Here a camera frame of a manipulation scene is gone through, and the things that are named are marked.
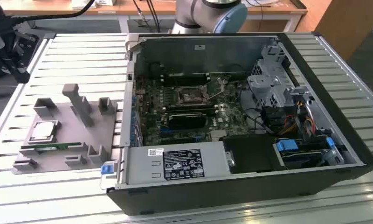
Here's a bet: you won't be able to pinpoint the grey parts rack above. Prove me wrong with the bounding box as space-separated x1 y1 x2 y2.
10 83 121 175

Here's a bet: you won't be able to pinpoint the white box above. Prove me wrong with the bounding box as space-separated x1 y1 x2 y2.
70 0 97 10

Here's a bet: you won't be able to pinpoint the hard disk in blue carrier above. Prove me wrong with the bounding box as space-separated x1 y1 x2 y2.
273 138 326 170

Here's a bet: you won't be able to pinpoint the CPU socket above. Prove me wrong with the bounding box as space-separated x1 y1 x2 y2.
177 86 209 105

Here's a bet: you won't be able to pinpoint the thick black cable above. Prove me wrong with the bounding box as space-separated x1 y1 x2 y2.
5 0 97 25

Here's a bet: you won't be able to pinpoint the black fan shroud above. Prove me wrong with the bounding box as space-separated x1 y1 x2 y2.
222 134 286 175

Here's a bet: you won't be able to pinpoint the empty RAM slots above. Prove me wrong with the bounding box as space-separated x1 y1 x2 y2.
160 71 213 86

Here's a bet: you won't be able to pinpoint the metal socket cover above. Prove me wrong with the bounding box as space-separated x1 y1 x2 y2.
205 77 228 100

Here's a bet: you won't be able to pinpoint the blue case latch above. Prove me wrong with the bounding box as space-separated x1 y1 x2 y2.
100 162 116 175

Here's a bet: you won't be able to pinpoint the grey power supply with label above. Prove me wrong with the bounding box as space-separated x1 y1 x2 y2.
124 146 232 185

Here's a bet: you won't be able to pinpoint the yellow and red wire bundle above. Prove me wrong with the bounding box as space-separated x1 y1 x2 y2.
280 99 317 136

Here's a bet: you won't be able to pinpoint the CPU with silver top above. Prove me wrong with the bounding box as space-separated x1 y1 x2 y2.
30 121 58 139

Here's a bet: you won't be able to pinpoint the black open PC case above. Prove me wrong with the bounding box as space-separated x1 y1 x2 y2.
106 32 373 216

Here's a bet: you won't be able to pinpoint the green RAM stick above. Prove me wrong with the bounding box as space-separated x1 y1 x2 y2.
20 142 82 150

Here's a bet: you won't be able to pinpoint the green motherboard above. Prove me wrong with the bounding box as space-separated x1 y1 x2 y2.
133 76 256 147

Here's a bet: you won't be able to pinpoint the wooden desk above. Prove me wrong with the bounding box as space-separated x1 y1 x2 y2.
1 0 308 33

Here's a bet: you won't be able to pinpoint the wooden cabinet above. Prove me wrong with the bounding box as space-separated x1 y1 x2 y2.
294 0 373 61

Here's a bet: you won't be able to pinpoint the metal drive cage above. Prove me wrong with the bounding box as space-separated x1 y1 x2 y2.
246 45 316 112

